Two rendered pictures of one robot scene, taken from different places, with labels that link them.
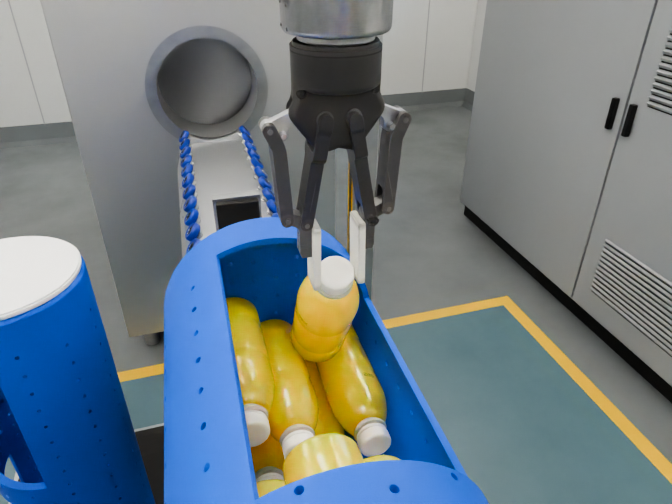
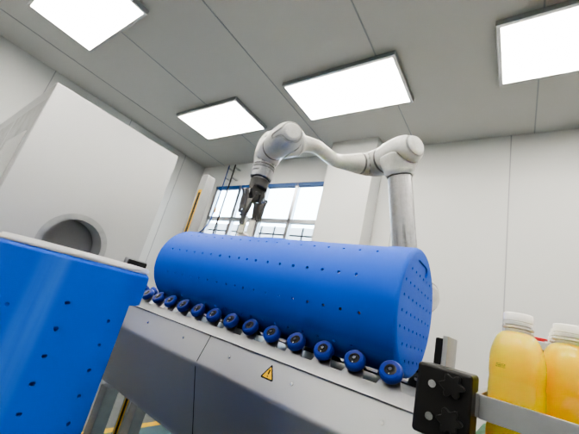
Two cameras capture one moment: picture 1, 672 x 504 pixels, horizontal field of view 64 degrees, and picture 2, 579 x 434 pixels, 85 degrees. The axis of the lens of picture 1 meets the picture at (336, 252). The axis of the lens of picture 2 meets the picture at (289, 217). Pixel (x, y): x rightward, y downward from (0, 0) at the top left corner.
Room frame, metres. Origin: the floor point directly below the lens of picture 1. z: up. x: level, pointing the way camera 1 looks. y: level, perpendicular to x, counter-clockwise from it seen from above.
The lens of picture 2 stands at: (-0.60, 0.55, 1.02)
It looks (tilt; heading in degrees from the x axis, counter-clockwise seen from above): 16 degrees up; 325
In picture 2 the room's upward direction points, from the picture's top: 14 degrees clockwise
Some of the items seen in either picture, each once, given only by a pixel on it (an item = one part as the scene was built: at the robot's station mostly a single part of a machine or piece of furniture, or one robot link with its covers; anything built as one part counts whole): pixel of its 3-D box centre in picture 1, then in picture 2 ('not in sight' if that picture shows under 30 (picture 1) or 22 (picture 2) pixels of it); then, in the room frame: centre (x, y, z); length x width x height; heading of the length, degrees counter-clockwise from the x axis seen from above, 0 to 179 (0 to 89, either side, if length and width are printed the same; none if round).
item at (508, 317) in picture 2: not in sight; (518, 321); (-0.42, -0.05, 1.10); 0.04 x 0.04 x 0.02
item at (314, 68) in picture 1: (335, 93); (257, 190); (0.45, 0.00, 1.45); 0.08 x 0.07 x 0.09; 105
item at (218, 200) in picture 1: (239, 228); (131, 275); (1.01, 0.21, 1.00); 0.10 x 0.04 x 0.15; 105
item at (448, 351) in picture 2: not in sight; (444, 368); (-0.27, -0.14, 0.99); 0.10 x 0.02 x 0.12; 105
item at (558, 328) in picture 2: not in sight; (569, 332); (-0.47, -0.10, 1.10); 0.04 x 0.04 x 0.02
